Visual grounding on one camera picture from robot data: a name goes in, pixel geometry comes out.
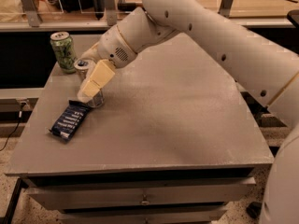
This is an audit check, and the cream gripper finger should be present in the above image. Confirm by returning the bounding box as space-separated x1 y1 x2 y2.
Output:
84 59 116 97
76 63 95 103

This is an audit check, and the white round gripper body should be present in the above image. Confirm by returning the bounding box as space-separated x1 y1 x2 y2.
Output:
80 24 138 68

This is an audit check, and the silver redbull can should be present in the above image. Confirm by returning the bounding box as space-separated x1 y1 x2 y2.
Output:
74 59 105 108

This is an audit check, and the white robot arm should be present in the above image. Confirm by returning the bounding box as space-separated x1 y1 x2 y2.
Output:
78 0 299 224

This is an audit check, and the blue rxbar blueberry bar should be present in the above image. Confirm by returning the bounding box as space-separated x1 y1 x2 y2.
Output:
50 100 92 142

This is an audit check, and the green soda can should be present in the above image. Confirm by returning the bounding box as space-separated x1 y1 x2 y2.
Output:
50 32 77 74

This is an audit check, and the metal railing with posts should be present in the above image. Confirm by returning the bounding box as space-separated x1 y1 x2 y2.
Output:
0 0 299 32

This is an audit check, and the grey drawer cabinet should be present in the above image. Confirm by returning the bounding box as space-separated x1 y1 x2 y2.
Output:
7 35 273 215

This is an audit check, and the upper drawer with knob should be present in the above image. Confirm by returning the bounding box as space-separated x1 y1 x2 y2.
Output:
27 177 255 210

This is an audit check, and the drawer with knob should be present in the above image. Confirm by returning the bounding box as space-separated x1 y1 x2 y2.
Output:
27 177 255 210
61 206 227 224

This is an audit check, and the lower drawer with knob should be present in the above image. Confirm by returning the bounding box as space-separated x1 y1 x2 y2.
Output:
61 206 227 224

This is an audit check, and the black office chair base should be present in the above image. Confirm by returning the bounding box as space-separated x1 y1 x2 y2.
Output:
246 202 262 219

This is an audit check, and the black cable on floor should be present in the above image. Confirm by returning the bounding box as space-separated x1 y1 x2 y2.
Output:
0 100 30 152

